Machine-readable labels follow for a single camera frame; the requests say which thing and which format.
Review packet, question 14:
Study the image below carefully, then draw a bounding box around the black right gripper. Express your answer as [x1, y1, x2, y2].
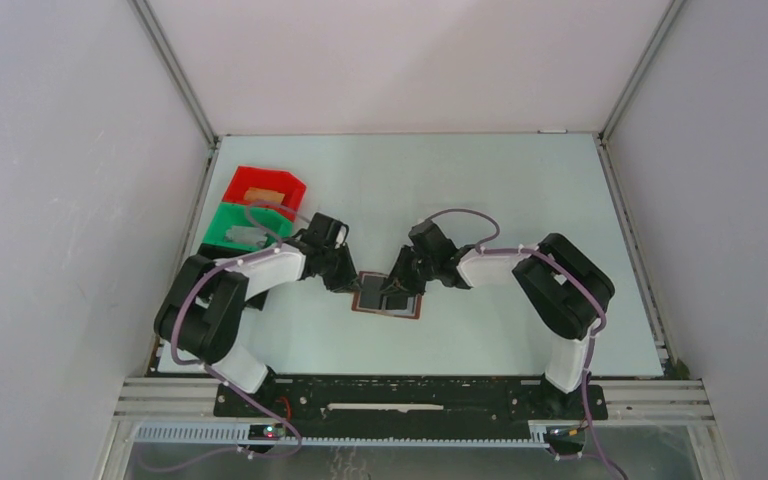
[379, 245, 438, 298]

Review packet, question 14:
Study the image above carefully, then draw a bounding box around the dark credit card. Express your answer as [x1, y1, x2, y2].
[357, 274, 386, 310]

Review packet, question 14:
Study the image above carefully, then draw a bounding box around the brown leather card holder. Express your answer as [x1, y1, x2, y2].
[351, 271, 422, 320]

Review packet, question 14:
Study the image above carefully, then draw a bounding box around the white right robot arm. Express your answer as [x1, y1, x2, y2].
[382, 220, 616, 418]

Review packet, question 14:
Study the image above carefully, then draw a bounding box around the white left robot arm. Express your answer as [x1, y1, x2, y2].
[154, 213, 359, 417]

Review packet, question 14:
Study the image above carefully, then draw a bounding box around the clear card in green bin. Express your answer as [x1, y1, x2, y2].
[223, 225, 270, 251]

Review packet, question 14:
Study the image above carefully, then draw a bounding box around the orange card in red bin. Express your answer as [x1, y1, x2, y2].
[242, 187, 285, 208]

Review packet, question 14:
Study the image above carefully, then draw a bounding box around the red plastic bin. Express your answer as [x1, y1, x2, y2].
[222, 166, 307, 221]

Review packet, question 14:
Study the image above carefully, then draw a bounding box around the green plastic bin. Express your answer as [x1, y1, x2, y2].
[202, 203, 293, 252]

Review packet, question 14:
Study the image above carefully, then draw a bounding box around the black plastic bin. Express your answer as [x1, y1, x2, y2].
[195, 242, 273, 313]

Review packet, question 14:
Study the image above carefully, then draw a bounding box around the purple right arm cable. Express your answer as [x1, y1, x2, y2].
[417, 207, 607, 480]

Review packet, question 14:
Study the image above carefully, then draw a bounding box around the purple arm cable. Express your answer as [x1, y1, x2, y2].
[169, 202, 312, 474]
[417, 207, 607, 480]

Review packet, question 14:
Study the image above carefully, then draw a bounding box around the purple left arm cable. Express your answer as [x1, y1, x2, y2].
[169, 202, 312, 474]

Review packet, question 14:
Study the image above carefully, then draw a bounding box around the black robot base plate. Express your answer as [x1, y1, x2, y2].
[214, 374, 609, 444]

